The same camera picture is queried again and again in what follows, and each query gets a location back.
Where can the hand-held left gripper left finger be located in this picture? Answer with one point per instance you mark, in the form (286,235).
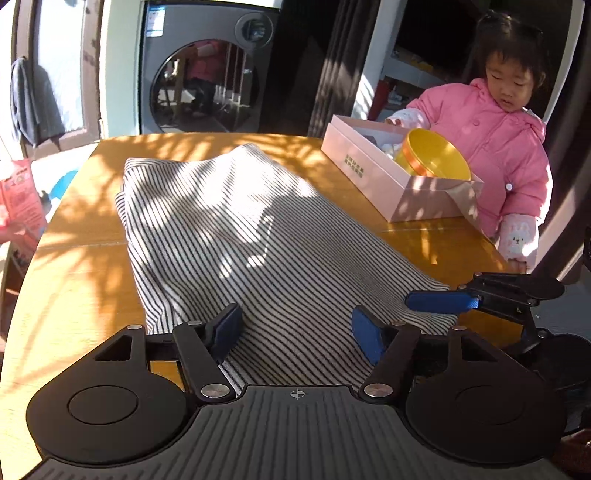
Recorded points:
(230,323)

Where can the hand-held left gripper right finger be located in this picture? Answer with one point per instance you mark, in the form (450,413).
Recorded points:
(367,334)

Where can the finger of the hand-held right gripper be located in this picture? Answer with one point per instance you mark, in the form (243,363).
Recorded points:
(438,300)

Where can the grey striped garment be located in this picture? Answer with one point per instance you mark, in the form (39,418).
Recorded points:
(240,240)

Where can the yellow round tin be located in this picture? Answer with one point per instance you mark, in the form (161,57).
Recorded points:
(434,154)

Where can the pink cardboard box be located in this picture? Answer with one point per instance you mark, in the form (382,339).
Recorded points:
(369,170)

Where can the red rounded chair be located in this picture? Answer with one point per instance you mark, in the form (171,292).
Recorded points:
(382,94)

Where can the blue round object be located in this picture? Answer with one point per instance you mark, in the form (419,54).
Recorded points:
(63,187)

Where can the white media shelf cabinet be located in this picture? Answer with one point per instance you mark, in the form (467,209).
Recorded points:
(415,74)

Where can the pink printed packet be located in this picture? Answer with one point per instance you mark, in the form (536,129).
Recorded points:
(21,203)

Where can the grey front-load washing machine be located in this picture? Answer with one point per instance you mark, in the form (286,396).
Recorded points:
(207,74)

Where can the dark brown curtain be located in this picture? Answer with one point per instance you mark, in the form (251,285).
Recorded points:
(341,64)

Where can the dark hanging towel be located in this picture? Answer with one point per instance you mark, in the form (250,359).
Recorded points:
(25,101)

